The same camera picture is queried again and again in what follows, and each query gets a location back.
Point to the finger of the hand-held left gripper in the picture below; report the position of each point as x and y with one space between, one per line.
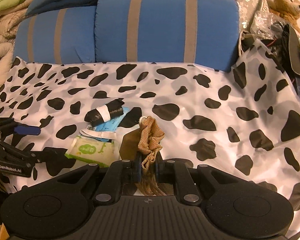
50 153
27 130

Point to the black bag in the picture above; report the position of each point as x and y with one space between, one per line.
297 52

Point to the light green cloth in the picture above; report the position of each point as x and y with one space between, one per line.
5 2

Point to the beige quilt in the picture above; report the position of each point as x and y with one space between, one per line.
2 52

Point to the brown flat pouch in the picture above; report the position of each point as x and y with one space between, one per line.
128 145

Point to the cow print blanket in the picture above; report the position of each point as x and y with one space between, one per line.
202 100

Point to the green white wet wipes pack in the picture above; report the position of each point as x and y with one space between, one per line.
90 150

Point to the silver foil sheet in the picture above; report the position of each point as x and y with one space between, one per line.
255 5

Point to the white strip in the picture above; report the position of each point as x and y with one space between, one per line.
97 133

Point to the blue plastic packet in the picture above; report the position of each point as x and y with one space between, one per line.
115 125

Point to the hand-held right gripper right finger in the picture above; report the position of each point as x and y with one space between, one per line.
157 171

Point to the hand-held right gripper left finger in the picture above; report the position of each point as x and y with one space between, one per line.
138 170

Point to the black bag roll white band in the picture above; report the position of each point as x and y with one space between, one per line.
95 116

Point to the brown teddy bear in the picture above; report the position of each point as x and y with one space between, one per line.
287 2

